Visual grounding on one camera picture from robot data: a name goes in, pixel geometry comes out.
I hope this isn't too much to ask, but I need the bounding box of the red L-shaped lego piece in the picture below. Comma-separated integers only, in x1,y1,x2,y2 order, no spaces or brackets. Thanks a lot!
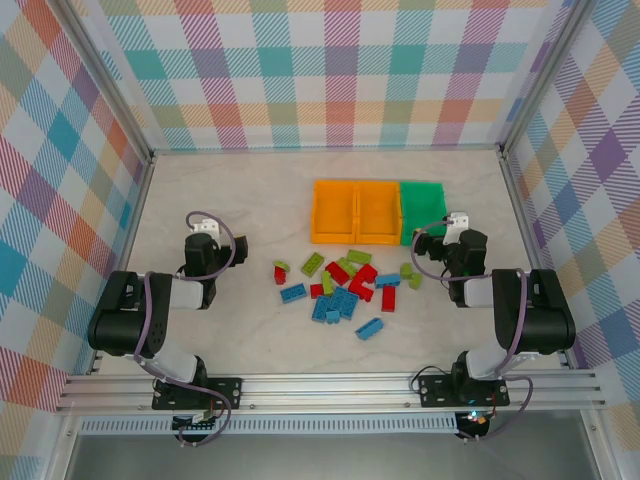
348,263,379,303

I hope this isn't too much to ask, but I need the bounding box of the green plastic bin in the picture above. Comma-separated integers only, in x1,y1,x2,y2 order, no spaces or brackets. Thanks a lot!
398,179,450,247

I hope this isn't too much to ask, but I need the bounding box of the grey metal lower panel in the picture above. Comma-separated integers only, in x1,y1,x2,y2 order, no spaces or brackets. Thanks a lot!
64,432,601,480

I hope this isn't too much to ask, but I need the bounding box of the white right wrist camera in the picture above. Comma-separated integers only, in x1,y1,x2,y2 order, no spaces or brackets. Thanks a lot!
446,212,472,245

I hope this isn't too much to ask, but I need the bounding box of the aluminium side floor rail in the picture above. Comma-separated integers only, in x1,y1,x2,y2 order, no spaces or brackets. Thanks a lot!
87,157,157,376
499,149,576,369

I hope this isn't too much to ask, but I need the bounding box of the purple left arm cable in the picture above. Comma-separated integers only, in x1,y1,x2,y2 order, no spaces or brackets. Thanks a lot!
133,211,237,449

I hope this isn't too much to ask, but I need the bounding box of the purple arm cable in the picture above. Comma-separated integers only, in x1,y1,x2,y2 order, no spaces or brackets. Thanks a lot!
133,211,237,449
410,214,534,442

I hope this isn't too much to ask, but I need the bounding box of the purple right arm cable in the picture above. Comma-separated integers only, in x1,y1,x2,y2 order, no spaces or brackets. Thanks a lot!
410,214,534,442

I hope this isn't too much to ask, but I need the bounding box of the aluminium back floor rail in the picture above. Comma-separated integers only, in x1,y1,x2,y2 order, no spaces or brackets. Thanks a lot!
149,144,505,158

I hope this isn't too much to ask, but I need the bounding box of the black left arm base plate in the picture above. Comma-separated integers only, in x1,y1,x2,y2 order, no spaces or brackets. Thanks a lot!
152,377,244,411

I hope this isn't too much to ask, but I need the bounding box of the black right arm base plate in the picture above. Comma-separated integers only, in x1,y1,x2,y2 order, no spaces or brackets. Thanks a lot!
418,374,511,409

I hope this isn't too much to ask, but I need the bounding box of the aluminium mounting rail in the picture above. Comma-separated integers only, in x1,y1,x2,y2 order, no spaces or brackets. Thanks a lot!
54,369,606,414

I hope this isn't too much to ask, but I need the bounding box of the aluminium corner post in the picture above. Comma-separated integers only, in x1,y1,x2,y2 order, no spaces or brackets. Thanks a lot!
498,0,594,157
57,0,154,164

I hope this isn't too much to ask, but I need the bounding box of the white slotted cable duct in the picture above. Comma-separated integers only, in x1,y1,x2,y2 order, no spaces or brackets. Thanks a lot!
79,412,459,435

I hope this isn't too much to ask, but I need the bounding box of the aluminium frame leg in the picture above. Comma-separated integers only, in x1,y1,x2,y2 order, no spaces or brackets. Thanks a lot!
49,412,84,480
579,407,619,480

